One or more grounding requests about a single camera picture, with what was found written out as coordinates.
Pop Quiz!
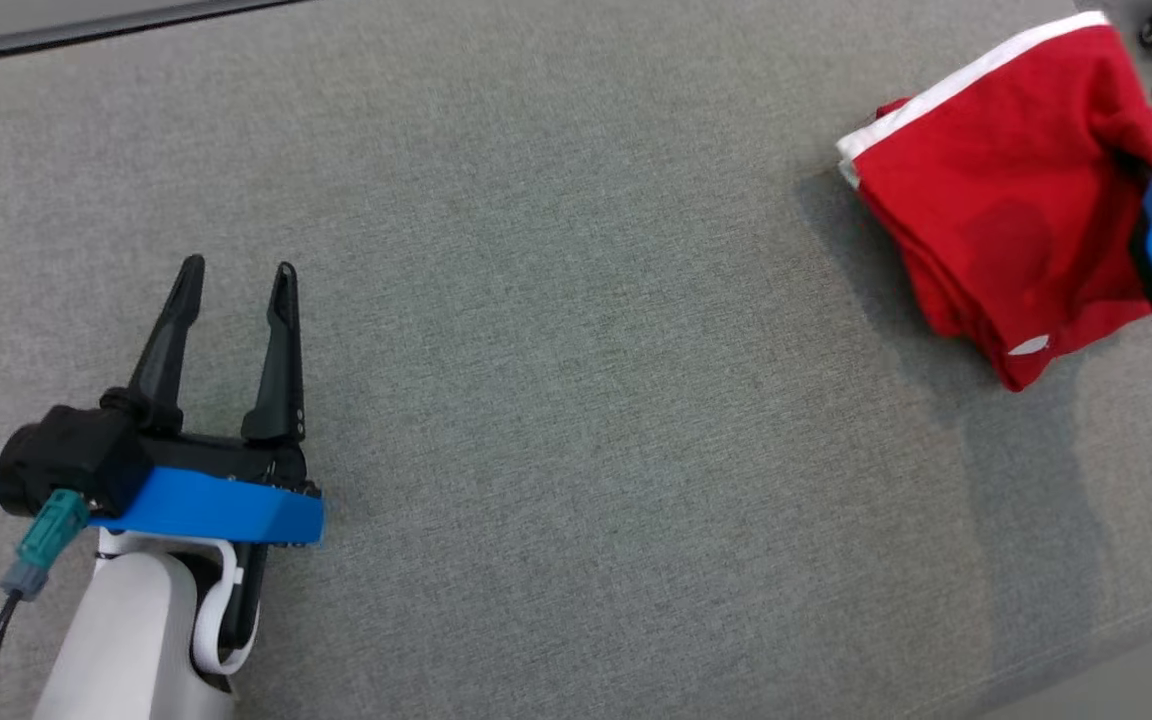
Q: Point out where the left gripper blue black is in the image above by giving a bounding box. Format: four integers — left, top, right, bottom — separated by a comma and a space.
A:
86, 254, 325, 547

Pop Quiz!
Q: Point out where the red basketball shorts white trim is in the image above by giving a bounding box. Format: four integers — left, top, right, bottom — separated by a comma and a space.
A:
836, 10, 1152, 393

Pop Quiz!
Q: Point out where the grey fabric upholstered platform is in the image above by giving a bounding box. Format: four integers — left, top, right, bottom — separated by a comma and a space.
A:
0, 0, 1152, 720

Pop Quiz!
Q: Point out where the black cable with teal plug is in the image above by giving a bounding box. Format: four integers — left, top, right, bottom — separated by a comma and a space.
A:
0, 488, 93, 720

